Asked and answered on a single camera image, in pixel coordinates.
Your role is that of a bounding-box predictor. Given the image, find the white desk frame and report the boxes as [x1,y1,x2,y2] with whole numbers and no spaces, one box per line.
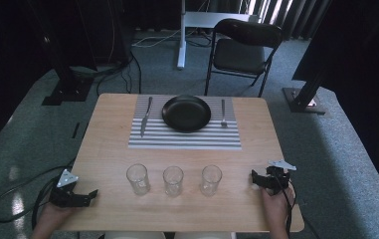
[175,0,259,71]

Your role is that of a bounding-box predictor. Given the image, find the silver fork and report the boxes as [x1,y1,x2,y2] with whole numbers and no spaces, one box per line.
[219,98,229,128]

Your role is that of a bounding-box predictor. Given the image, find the person's left hand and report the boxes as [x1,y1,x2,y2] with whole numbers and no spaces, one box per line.
[31,202,80,239]

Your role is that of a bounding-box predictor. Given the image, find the black folding chair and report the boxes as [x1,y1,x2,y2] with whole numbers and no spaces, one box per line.
[204,18,284,99]

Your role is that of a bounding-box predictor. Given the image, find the grey pleated curtain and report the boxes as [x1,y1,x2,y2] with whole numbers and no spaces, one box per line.
[206,0,331,42]

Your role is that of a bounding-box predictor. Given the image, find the black floor cables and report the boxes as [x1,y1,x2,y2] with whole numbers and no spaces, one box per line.
[95,49,143,97]

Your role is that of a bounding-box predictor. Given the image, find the white floor cable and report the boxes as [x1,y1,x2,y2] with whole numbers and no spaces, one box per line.
[130,28,182,49]

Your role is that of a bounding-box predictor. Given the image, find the person's right hand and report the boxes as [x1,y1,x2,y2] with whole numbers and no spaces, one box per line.
[261,184,296,239]

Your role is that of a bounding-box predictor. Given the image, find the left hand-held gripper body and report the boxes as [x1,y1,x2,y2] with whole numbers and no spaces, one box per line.
[49,168,81,209]

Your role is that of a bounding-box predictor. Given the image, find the silver table knife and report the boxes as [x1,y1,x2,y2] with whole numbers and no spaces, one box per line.
[139,96,154,138]

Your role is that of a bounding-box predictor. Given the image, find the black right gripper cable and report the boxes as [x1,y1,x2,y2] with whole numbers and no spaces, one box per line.
[275,173,298,239]

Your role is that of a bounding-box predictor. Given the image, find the black metal stand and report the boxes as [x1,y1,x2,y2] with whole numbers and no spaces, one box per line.
[24,0,95,107]
[282,64,328,116]

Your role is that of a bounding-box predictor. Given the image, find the black floor strip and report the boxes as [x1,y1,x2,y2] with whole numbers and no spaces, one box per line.
[71,121,82,140]

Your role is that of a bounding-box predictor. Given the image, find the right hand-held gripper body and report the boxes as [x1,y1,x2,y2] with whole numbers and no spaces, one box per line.
[265,159,297,196]

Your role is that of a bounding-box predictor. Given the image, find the clear drinking glass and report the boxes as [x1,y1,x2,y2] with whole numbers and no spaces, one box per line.
[162,165,185,198]
[199,164,224,198]
[125,162,152,196]

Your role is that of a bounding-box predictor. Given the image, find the black round plate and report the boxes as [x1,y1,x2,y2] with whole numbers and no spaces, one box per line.
[161,95,213,133]

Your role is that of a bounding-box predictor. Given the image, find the grey striped placemat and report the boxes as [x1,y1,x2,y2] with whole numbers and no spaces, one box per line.
[127,94,243,151]

